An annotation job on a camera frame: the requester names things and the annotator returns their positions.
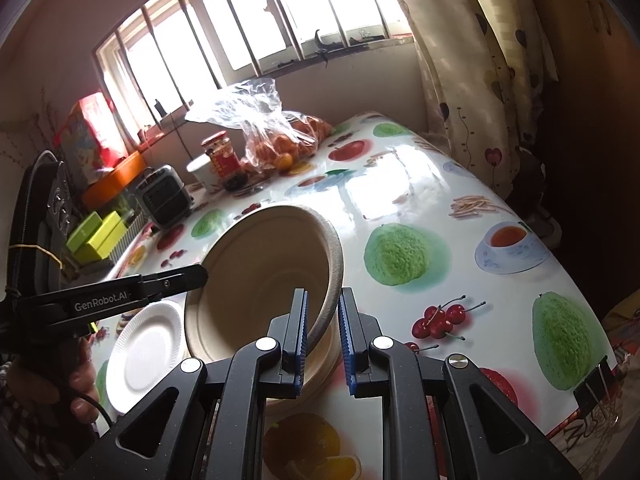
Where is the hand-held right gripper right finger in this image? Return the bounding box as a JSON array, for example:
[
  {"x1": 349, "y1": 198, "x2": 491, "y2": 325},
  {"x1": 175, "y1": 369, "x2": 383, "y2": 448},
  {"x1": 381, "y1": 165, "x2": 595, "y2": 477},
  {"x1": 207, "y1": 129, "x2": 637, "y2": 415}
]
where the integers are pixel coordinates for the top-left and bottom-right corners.
[{"x1": 338, "y1": 287, "x2": 581, "y2": 480}]

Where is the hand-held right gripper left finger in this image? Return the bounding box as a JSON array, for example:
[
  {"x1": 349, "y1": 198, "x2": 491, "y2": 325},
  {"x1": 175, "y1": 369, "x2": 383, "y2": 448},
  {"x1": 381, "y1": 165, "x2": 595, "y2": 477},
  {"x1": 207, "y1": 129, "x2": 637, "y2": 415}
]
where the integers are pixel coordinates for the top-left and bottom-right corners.
[{"x1": 65, "y1": 288, "x2": 308, "y2": 480}]

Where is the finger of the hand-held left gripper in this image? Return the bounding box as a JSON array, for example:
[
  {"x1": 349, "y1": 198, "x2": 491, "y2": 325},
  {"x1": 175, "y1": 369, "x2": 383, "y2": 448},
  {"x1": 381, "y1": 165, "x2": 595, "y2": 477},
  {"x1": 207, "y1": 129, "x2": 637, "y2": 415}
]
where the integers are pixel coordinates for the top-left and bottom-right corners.
[{"x1": 141, "y1": 264, "x2": 210, "y2": 306}]

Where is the beige paper bowl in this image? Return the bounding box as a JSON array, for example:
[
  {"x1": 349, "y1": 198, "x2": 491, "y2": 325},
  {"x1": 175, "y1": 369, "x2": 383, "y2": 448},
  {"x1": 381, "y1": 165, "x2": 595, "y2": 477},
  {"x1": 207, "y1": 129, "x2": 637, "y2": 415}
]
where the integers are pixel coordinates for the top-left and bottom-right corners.
[
  {"x1": 184, "y1": 204, "x2": 346, "y2": 362},
  {"x1": 264, "y1": 330, "x2": 342, "y2": 417}
]

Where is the white foam plate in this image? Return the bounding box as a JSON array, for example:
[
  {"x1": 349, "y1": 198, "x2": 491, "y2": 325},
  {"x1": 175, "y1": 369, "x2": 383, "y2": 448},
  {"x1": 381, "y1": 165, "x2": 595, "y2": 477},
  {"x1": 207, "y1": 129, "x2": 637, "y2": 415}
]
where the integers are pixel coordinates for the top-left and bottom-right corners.
[
  {"x1": 106, "y1": 360, "x2": 132, "y2": 415},
  {"x1": 107, "y1": 302, "x2": 184, "y2": 413}
]

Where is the person's left forearm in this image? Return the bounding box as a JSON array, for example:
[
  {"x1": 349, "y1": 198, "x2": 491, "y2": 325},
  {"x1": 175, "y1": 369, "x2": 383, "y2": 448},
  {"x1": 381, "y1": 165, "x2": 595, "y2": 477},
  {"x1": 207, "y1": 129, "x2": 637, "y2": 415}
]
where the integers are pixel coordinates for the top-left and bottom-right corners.
[{"x1": 0, "y1": 385, "x2": 86, "y2": 480}]

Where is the person's left hand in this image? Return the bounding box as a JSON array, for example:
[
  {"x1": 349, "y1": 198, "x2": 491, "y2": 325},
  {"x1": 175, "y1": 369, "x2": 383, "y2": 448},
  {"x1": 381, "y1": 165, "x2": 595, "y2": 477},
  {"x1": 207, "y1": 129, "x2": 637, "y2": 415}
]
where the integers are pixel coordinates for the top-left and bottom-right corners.
[{"x1": 7, "y1": 347, "x2": 102, "y2": 426}]

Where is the lime green box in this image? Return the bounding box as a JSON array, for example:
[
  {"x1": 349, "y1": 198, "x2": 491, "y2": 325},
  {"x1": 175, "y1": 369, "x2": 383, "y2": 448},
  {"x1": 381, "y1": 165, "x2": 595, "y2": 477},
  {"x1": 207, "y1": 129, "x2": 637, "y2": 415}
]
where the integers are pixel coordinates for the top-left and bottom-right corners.
[{"x1": 82, "y1": 211, "x2": 128, "y2": 261}]

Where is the grey corrugated tray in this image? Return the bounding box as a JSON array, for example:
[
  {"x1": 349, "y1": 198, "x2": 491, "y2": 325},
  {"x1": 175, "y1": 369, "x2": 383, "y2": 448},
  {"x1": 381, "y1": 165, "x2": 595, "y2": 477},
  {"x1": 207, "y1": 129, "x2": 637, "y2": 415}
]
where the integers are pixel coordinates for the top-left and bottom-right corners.
[{"x1": 107, "y1": 212, "x2": 148, "y2": 263}]

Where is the small black desk fan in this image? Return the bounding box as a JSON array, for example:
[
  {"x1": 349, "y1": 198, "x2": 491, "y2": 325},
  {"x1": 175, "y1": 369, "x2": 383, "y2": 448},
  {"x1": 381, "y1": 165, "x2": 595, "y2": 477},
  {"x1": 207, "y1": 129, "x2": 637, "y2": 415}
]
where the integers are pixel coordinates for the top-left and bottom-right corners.
[{"x1": 135, "y1": 165, "x2": 195, "y2": 228}]

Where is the white plastic tub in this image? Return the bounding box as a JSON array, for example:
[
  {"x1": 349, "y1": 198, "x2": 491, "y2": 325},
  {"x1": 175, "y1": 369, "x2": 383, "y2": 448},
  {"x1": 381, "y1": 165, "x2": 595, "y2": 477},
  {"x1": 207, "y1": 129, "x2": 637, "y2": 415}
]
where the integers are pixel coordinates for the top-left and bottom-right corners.
[{"x1": 186, "y1": 154, "x2": 221, "y2": 192}]

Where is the orange plastic container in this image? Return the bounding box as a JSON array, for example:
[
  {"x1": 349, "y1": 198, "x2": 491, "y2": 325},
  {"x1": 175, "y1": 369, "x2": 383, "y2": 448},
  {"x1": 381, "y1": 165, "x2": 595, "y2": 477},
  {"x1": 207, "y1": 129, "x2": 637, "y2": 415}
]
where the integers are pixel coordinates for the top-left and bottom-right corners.
[{"x1": 82, "y1": 152, "x2": 148, "y2": 211}]

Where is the glass jar with red label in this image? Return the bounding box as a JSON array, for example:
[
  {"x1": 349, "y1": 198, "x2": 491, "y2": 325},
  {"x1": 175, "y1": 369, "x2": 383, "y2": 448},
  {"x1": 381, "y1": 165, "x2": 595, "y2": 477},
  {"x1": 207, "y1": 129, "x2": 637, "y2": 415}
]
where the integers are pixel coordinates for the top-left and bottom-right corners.
[{"x1": 201, "y1": 131, "x2": 251, "y2": 192}]

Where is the red and pink box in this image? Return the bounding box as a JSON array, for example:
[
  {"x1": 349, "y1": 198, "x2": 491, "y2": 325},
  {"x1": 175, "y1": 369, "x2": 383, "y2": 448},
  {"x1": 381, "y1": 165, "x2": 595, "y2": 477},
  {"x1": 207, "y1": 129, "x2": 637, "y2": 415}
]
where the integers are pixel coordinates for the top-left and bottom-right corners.
[{"x1": 60, "y1": 92, "x2": 128, "y2": 186}]

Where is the clear bag of oranges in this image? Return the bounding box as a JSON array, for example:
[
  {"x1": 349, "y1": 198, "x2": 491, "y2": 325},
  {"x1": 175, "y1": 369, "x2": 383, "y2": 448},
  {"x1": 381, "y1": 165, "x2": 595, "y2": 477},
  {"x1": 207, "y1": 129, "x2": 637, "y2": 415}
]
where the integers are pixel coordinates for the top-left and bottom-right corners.
[{"x1": 185, "y1": 78, "x2": 333, "y2": 173}]

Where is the black binder clip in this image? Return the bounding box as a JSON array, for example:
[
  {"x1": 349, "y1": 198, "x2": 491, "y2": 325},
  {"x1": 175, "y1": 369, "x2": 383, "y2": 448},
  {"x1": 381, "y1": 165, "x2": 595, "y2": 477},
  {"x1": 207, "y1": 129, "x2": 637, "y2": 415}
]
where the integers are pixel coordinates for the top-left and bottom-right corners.
[{"x1": 574, "y1": 357, "x2": 621, "y2": 411}]

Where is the barred window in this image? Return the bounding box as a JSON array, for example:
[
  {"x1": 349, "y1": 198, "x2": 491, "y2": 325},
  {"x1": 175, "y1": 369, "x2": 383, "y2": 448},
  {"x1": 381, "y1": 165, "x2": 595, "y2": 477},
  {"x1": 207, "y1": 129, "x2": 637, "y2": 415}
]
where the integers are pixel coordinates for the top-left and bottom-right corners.
[{"x1": 91, "y1": 0, "x2": 416, "y2": 146}]

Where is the heart print curtain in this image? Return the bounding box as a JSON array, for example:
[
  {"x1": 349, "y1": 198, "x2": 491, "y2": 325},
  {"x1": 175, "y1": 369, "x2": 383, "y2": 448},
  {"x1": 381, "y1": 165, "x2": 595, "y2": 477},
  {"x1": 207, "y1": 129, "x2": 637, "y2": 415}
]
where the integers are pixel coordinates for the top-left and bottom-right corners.
[{"x1": 380, "y1": 0, "x2": 561, "y2": 201}]

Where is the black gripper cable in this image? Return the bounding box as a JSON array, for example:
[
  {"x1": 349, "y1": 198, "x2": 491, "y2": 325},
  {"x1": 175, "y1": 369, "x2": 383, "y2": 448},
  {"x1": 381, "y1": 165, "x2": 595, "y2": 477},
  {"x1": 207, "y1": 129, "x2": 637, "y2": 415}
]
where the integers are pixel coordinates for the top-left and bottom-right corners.
[{"x1": 75, "y1": 390, "x2": 118, "y2": 431}]

